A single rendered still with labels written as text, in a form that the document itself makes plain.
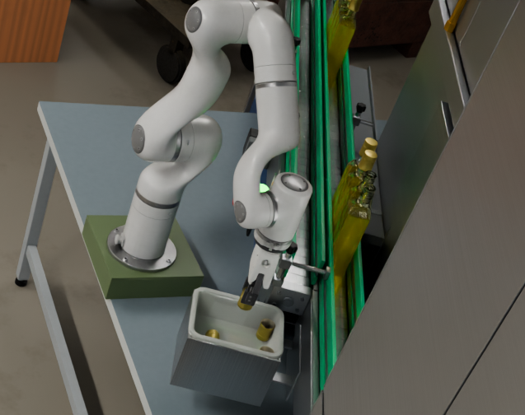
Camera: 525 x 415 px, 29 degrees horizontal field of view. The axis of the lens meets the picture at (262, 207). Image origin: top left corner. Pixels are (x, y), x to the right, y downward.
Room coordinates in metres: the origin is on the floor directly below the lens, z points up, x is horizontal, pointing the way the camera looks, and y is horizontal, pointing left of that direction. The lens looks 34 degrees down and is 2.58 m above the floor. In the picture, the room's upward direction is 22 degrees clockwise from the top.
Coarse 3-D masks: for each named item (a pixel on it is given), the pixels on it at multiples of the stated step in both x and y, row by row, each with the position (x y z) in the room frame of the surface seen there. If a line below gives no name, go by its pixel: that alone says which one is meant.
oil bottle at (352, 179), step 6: (354, 174) 2.21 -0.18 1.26; (348, 180) 2.20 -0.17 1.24; (354, 180) 2.19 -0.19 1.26; (360, 180) 2.19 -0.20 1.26; (342, 186) 2.22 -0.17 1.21; (348, 186) 2.18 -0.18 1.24; (342, 192) 2.20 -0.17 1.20; (336, 198) 2.23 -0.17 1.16; (342, 198) 2.18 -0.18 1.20; (336, 204) 2.20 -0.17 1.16; (342, 204) 2.18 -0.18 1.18; (336, 210) 2.18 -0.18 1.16; (336, 216) 2.18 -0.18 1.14
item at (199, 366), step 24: (192, 360) 1.72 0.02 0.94; (216, 360) 1.73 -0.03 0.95; (240, 360) 1.74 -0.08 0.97; (264, 360) 1.75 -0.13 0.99; (288, 360) 1.89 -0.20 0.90; (192, 384) 1.73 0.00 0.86; (216, 384) 1.74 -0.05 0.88; (240, 384) 1.75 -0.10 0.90; (264, 384) 1.75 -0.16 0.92; (288, 384) 1.78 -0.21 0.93
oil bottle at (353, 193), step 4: (352, 188) 2.16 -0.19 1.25; (356, 188) 2.15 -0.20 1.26; (348, 192) 2.17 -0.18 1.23; (352, 192) 2.14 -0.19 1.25; (356, 192) 2.14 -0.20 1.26; (360, 192) 2.14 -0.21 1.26; (348, 196) 2.15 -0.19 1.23; (352, 196) 2.13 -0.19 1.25; (356, 196) 2.13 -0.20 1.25; (348, 200) 2.14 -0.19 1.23; (372, 200) 2.14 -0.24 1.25; (344, 204) 2.16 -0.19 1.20; (340, 208) 2.17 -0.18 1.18; (344, 208) 2.14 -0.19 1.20; (340, 212) 2.15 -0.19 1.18; (340, 216) 2.14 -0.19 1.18; (336, 220) 2.16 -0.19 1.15; (336, 224) 2.14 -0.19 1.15
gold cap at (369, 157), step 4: (364, 152) 2.21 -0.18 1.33; (368, 152) 2.21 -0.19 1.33; (372, 152) 2.22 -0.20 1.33; (364, 156) 2.20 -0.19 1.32; (368, 156) 2.19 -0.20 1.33; (372, 156) 2.20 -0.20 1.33; (376, 156) 2.21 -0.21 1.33; (364, 160) 2.20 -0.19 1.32; (368, 160) 2.19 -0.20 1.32; (372, 160) 2.20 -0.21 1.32; (360, 164) 2.20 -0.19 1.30; (364, 164) 2.20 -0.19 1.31; (368, 164) 2.19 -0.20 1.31; (372, 164) 2.20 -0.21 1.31; (360, 168) 2.20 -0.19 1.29; (364, 168) 2.19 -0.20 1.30; (368, 168) 2.20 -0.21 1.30; (372, 168) 2.21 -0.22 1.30
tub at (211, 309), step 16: (208, 288) 1.89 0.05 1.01; (192, 304) 1.82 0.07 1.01; (208, 304) 1.88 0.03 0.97; (224, 304) 1.89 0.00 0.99; (256, 304) 1.90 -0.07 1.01; (192, 320) 1.76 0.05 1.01; (208, 320) 1.86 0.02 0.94; (224, 320) 1.88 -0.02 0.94; (240, 320) 1.89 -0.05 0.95; (256, 320) 1.90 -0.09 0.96; (272, 320) 1.91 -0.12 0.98; (192, 336) 1.72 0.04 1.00; (224, 336) 1.83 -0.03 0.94; (240, 336) 1.85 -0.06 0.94; (272, 336) 1.86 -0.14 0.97; (256, 352) 1.74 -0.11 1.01
